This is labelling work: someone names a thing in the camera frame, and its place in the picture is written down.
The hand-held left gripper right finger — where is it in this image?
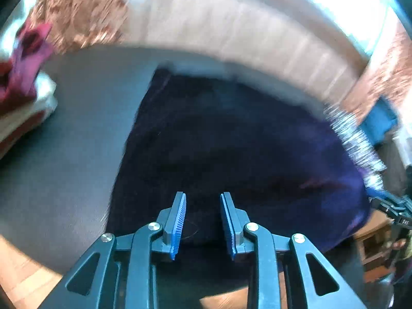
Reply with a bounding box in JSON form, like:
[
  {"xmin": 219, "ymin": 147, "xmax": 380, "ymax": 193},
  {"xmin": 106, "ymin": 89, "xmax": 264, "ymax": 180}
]
[{"xmin": 220, "ymin": 192, "xmax": 367, "ymax": 309}]

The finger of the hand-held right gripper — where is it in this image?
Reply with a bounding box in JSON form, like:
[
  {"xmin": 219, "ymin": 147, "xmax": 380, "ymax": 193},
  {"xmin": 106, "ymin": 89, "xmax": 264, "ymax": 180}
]
[{"xmin": 368, "ymin": 193, "xmax": 412, "ymax": 216}]

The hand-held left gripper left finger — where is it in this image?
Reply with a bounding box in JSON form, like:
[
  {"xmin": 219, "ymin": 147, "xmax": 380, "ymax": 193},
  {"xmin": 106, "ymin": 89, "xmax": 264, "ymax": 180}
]
[{"xmin": 40, "ymin": 192, "xmax": 186, "ymax": 309}]

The dark garment with floral lining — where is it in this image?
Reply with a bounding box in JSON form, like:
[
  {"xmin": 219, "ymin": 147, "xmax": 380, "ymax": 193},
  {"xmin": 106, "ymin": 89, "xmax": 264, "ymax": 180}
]
[{"xmin": 106, "ymin": 66, "xmax": 387, "ymax": 264}]

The brick-patterned curtain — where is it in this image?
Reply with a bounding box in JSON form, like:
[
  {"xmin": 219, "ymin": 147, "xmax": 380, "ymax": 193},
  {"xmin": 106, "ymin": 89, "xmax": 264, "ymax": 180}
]
[
  {"xmin": 341, "ymin": 22, "xmax": 412, "ymax": 121},
  {"xmin": 32, "ymin": 0, "xmax": 131, "ymax": 54}
]

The white folded cloth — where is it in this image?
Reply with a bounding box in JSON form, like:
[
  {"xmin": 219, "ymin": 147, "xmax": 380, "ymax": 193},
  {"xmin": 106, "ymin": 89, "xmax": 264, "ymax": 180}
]
[{"xmin": 0, "ymin": 74, "xmax": 59, "ymax": 136}]

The red folded cloth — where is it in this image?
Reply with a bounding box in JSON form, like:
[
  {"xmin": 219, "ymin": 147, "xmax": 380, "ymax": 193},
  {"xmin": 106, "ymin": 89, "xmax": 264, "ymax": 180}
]
[{"xmin": 0, "ymin": 109, "xmax": 47, "ymax": 155}]

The bright window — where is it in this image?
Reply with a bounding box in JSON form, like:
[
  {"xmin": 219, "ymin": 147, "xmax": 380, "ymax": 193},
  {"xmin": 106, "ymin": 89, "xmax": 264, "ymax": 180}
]
[{"xmin": 267, "ymin": 0, "xmax": 400, "ymax": 55}]

